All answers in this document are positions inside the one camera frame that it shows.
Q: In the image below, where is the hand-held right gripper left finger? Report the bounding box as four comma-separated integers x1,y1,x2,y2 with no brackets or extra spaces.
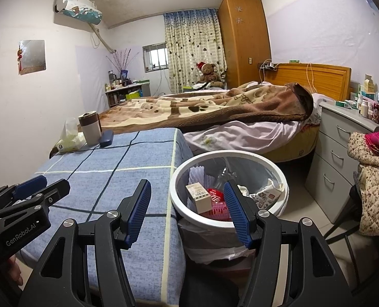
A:
18,179,152,307

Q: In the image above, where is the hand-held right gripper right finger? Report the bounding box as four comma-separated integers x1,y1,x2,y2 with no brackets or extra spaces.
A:
223,180,350,307

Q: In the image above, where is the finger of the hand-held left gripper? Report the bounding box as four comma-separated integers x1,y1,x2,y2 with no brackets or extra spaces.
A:
0,179,71,221
0,175,48,213

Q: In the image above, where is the red drink can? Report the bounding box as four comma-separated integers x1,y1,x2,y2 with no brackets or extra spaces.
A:
198,200,234,223

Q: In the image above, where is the clear bottle with red label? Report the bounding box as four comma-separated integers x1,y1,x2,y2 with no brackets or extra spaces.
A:
209,168,238,203

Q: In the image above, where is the crushed patterned paper cup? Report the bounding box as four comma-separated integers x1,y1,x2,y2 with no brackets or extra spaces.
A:
250,179,284,208

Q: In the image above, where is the small cream cardboard box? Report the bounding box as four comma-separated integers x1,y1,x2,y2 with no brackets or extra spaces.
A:
186,182,211,214

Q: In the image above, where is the white round trash bin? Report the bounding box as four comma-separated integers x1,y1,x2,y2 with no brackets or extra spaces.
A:
170,151,288,263

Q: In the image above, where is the person's left hand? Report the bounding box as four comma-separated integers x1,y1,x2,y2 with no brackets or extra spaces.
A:
5,255,24,287

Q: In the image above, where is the yellow tissue pack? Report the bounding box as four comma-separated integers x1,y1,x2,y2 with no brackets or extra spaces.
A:
57,117,86,153

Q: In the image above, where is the beige brown tumbler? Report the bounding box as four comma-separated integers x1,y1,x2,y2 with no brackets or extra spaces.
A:
78,111,102,145

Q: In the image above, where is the pale pink bedsheet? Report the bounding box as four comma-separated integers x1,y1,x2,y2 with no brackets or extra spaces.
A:
183,93,321,154

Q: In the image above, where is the dark blue glasses case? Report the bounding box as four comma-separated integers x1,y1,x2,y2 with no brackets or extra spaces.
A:
99,130,114,148

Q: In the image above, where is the grey drawer cabinet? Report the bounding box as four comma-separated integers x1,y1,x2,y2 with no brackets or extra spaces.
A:
305,101,379,224

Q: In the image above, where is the brown printed blanket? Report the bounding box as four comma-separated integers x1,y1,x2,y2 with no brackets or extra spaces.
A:
98,81,314,135

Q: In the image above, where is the cluttered shelf desk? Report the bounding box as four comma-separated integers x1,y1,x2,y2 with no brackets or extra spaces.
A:
105,81,152,107

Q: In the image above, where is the floral quilted jacket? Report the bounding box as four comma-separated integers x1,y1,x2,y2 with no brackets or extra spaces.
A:
348,131,379,236

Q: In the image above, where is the brown teddy bear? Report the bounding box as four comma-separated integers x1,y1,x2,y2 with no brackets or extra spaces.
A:
196,61,224,88

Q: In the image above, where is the vase of purple branches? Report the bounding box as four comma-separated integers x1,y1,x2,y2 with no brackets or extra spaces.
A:
106,49,139,79

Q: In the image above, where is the small barred window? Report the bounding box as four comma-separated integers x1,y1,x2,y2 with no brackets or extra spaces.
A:
142,42,168,72

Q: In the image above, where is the wooden bed headboard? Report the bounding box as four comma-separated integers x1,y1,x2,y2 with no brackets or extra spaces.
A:
274,63,352,101

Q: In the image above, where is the wrapped air conditioner pipe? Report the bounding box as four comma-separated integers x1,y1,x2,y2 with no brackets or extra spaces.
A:
92,22,117,53

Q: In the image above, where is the patterned window curtain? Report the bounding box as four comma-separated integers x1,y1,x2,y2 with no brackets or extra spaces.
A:
163,8,227,93

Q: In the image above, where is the group of medicine boxes and bottles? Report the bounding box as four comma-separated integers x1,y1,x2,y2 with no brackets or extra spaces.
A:
335,73,379,124

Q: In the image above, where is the wooden wardrobe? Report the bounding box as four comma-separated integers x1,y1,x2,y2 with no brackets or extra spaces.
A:
218,0,271,88

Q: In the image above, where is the white teal air conditioner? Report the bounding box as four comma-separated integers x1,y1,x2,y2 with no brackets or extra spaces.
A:
54,0,103,26

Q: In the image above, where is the black chair frame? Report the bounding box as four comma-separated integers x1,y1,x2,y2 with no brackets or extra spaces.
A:
324,182,369,291

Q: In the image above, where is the square wall mirror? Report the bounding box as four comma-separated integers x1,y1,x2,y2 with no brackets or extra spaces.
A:
18,39,46,75

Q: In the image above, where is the cream charging cable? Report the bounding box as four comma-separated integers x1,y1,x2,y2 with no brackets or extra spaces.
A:
306,63,316,94

